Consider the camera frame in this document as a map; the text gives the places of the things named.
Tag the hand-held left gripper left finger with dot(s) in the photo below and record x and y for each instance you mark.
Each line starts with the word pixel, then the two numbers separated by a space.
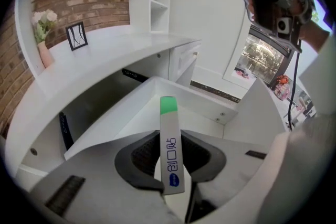
pixel 99 181

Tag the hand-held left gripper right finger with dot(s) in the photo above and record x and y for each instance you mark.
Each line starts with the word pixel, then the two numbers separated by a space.
pixel 231 173

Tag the white band-aid box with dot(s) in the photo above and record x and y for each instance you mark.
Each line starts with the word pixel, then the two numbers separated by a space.
pixel 170 144

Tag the white drawer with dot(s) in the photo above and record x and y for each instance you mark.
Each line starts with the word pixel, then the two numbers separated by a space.
pixel 141 112

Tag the person's right forearm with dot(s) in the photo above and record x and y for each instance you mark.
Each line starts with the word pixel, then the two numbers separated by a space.
pixel 315 34

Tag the pink items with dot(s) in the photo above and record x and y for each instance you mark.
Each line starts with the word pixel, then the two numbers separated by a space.
pixel 242 73

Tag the colourful bag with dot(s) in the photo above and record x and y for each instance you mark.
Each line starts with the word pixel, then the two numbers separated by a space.
pixel 282 87

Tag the white cupboard door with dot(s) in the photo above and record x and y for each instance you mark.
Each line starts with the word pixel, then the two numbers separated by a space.
pixel 183 60

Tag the pink vase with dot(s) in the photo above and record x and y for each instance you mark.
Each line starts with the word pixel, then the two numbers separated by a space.
pixel 46 56

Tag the white shelf cabinet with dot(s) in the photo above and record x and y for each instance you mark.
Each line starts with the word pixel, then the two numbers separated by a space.
pixel 110 44

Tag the white flowers bunch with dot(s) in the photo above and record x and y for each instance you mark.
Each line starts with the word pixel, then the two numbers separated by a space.
pixel 44 22

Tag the black picture frame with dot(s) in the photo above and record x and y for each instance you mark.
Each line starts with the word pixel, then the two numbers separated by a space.
pixel 76 36

